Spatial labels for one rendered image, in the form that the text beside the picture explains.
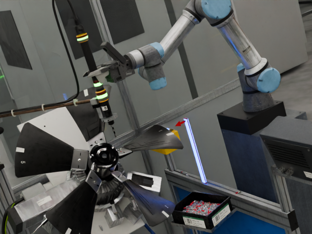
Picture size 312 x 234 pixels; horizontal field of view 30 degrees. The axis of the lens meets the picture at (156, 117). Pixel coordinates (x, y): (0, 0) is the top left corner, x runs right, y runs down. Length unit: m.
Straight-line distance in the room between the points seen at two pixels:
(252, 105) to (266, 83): 0.20
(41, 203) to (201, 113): 1.41
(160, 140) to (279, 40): 4.56
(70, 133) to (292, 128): 1.11
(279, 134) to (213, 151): 1.59
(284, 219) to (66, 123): 1.09
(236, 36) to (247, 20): 4.07
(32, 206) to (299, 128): 1.11
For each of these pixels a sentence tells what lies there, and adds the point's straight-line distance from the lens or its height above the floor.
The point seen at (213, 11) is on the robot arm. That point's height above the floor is 1.62.
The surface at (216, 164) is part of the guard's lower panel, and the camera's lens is 3.65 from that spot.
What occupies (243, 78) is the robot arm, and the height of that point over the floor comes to 1.25.
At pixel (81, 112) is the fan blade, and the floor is 1.37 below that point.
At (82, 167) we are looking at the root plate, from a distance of 2.44.
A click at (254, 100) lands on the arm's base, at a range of 2.80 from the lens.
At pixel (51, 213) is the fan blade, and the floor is 1.13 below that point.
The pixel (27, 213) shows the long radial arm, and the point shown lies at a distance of 2.43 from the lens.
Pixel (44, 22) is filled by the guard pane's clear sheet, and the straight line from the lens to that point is 3.06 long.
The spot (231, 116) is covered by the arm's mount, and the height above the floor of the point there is 1.08.
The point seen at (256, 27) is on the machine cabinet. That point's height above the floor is 0.68.
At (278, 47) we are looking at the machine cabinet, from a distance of 6.92.
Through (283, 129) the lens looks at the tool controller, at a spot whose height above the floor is 1.24.
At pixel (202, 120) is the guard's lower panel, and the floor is 0.86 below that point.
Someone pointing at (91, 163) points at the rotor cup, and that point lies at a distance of 2.37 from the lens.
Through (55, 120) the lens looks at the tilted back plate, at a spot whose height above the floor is 1.32.
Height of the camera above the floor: 2.00
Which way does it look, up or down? 17 degrees down
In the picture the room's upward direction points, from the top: 17 degrees counter-clockwise
